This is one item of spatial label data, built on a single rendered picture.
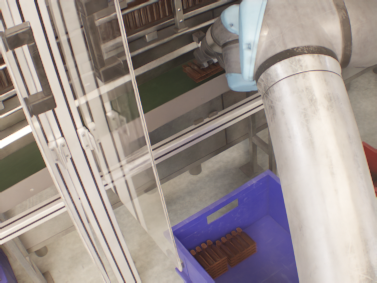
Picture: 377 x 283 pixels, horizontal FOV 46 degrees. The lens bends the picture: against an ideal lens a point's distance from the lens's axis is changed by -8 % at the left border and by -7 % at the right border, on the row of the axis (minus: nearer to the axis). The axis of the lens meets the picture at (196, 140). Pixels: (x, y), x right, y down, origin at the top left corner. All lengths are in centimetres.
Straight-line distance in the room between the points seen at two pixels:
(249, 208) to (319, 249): 110
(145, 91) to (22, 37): 91
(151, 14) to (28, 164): 59
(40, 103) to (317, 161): 41
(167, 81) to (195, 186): 70
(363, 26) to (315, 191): 24
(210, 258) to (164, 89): 55
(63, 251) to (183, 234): 72
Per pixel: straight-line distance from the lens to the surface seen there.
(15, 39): 67
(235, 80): 119
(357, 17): 64
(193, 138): 148
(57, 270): 200
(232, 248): 156
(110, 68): 75
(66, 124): 124
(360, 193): 53
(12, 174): 145
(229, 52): 121
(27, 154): 148
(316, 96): 56
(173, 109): 148
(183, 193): 211
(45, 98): 72
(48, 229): 191
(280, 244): 164
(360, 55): 66
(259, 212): 166
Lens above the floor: 156
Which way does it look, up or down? 42 degrees down
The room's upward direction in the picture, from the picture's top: 9 degrees counter-clockwise
